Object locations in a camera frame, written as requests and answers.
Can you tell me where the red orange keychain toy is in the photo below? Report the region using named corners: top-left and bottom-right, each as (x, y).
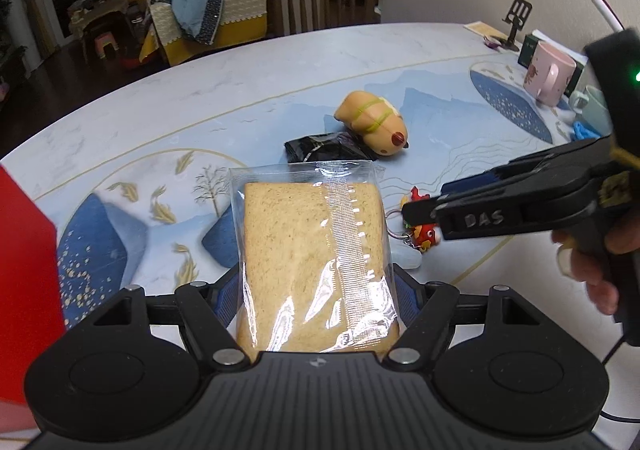
top-left (385, 186), bottom-right (440, 254)

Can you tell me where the bagged bread slice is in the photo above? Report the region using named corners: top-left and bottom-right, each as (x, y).
top-left (229, 161), bottom-right (400, 360)

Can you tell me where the person's right hand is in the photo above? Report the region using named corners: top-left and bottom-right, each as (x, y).
top-left (570, 212), bottom-right (640, 316)

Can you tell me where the white green tube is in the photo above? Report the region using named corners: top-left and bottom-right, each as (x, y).
top-left (390, 247), bottom-right (423, 270)

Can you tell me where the blue rubber glove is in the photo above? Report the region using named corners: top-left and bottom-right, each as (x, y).
top-left (572, 121), bottom-right (601, 141)

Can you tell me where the light green mug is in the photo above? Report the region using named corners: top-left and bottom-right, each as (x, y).
top-left (568, 85), bottom-right (612, 136)

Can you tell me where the tan capybara toy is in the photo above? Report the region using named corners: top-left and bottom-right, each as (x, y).
top-left (334, 91), bottom-right (409, 157)

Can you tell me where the black snack wrapper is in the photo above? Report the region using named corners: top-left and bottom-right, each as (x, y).
top-left (284, 131), bottom-right (378, 163)

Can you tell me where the blue patterned table mat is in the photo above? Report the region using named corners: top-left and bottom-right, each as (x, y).
top-left (42, 56), bottom-right (572, 327)

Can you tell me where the pink mug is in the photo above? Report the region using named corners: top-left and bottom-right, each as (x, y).
top-left (523, 41), bottom-right (577, 107)

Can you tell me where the dark green box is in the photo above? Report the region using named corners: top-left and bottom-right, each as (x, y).
top-left (518, 29), bottom-right (588, 96)

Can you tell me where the black phone stand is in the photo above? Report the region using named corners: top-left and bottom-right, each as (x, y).
top-left (502, 0), bottom-right (533, 51)

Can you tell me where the red white cardboard box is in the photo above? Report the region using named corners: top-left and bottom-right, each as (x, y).
top-left (0, 171), bottom-right (65, 404)

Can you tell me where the wooden chair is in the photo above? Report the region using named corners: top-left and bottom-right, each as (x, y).
top-left (268, 0), bottom-right (378, 38)

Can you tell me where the sofa with yellow cover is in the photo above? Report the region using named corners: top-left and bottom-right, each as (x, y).
top-left (138, 0), bottom-right (271, 67)

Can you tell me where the pink stool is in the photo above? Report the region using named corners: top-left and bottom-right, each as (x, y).
top-left (94, 32), bottom-right (119, 59)

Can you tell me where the blue clothes pile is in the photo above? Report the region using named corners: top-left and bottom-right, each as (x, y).
top-left (155, 0), bottom-right (224, 45)

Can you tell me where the black cable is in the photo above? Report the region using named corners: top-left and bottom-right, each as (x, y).
top-left (596, 334), bottom-right (640, 423)

